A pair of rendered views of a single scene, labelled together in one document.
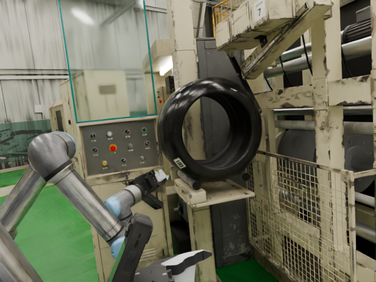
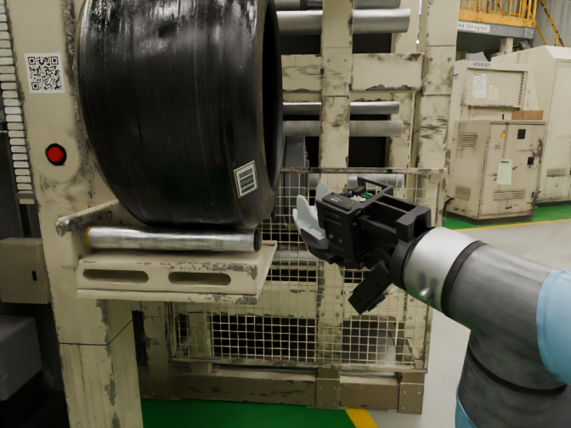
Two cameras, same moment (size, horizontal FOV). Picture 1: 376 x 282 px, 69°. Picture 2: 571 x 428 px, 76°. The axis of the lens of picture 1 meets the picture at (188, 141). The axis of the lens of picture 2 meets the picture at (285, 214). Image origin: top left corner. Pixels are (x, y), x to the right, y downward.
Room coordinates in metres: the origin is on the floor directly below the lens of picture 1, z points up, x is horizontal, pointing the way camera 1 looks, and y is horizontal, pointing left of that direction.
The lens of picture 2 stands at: (1.10, 0.61, 1.11)
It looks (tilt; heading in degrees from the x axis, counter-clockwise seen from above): 13 degrees down; 290
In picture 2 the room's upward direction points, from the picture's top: straight up
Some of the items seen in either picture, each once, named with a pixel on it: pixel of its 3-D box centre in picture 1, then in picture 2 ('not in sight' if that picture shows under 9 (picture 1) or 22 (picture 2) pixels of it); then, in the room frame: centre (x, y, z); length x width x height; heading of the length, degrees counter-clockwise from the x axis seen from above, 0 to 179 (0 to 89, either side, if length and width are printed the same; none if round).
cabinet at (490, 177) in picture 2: not in sight; (494, 171); (0.18, -4.69, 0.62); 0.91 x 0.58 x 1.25; 37
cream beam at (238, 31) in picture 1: (257, 23); not in sight; (1.54, -0.43, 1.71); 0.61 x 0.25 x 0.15; 15
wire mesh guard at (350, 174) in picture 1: (285, 217); (296, 273); (1.45, -0.49, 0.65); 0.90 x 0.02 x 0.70; 15
